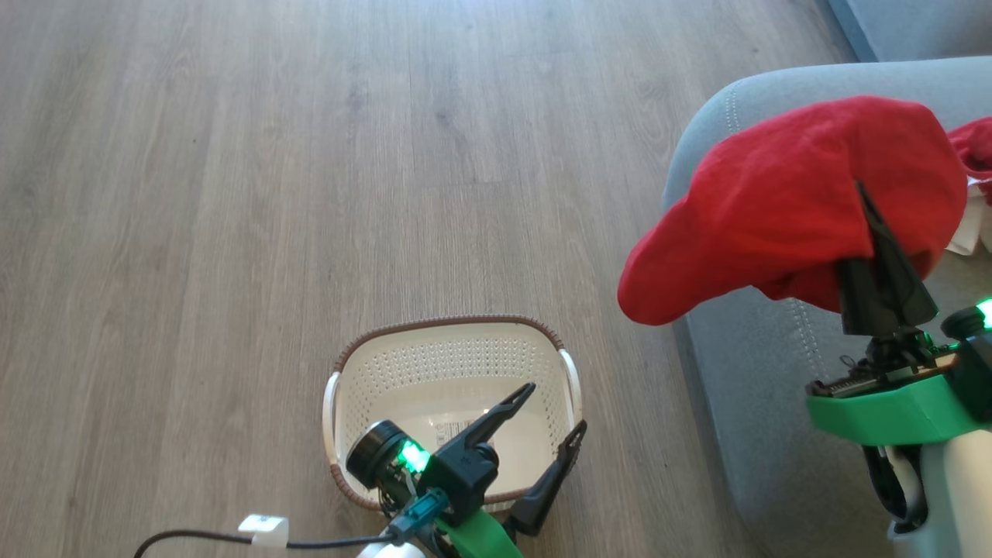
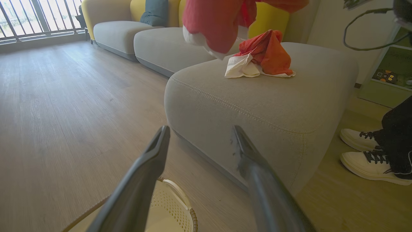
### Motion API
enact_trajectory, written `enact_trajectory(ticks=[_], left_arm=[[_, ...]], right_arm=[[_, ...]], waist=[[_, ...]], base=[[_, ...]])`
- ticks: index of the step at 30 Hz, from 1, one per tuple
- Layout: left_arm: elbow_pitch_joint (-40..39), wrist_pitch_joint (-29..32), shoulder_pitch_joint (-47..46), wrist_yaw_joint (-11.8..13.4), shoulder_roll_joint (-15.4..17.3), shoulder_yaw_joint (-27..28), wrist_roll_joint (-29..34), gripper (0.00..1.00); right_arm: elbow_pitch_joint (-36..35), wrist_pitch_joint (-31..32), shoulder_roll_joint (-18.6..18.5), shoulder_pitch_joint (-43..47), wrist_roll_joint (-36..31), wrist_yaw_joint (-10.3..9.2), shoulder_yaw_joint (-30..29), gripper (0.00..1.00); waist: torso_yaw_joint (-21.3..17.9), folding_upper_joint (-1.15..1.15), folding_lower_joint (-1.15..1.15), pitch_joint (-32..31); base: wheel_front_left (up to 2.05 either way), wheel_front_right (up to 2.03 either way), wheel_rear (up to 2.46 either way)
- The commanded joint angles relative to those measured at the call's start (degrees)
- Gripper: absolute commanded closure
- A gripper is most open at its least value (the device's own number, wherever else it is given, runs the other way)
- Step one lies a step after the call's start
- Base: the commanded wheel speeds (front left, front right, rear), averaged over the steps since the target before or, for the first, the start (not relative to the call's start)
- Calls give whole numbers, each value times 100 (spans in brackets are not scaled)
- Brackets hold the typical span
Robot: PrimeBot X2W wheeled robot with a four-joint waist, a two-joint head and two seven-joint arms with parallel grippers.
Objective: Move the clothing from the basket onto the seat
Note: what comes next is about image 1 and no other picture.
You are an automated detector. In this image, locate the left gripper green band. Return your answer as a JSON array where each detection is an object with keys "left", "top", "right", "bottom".
[{"left": 346, "top": 383, "right": 587, "bottom": 558}]

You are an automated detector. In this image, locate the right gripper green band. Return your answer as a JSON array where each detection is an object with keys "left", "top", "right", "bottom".
[{"left": 806, "top": 182, "right": 992, "bottom": 446}]

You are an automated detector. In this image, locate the white garment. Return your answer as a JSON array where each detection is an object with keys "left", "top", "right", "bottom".
[{"left": 944, "top": 177, "right": 992, "bottom": 257}]

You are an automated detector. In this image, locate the plain red garment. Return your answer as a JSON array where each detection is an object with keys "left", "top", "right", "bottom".
[{"left": 618, "top": 95, "right": 970, "bottom": 326}]

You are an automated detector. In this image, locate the white laundry basket brown rim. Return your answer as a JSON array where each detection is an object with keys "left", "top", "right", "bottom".
[{"left": 322, "top": 314, "right": 584, "bottom": 514}]

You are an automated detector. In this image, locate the grey fabric sofa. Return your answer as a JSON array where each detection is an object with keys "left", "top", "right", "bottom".
[{"left": 663, "top": 56, "right": 992, "bottom": 558}]

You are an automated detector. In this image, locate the blue grey upholstered panel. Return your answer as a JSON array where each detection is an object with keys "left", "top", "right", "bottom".
[{"left": 825, "top": 0, "right": 992, "bottom": 63}]

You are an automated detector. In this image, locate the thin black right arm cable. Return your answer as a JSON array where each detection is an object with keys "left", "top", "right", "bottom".
[{"left": 863, "top": 443, "right": 928, "bottom": 524}]

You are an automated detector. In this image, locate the white label tag left cable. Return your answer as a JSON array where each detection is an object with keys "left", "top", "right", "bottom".
[{"left": 238, "top": 515, "right": 289, "bottom": 549}]

